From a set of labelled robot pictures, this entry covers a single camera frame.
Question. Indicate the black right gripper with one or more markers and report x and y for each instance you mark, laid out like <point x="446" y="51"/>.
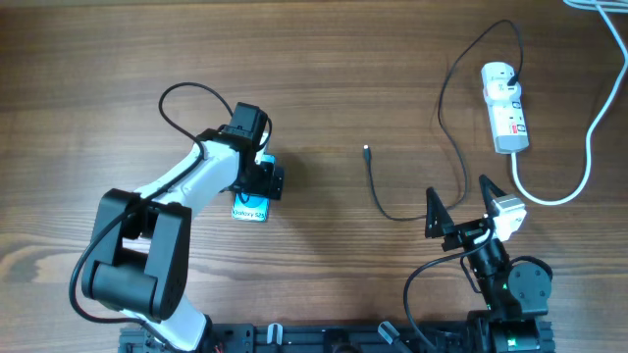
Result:
<point x="465" y="231"/>

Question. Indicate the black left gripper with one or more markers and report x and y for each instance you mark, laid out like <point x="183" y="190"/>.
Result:
<point x="274" y="181"/>

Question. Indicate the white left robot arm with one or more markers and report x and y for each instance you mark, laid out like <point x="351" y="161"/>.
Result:
<point x="137" y="260"/>

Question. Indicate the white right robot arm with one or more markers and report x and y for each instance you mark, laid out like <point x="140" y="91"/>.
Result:
<point x="516" y="290"/>

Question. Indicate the white power strip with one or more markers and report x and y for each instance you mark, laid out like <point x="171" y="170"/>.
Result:
<point x="509" y="131"/>

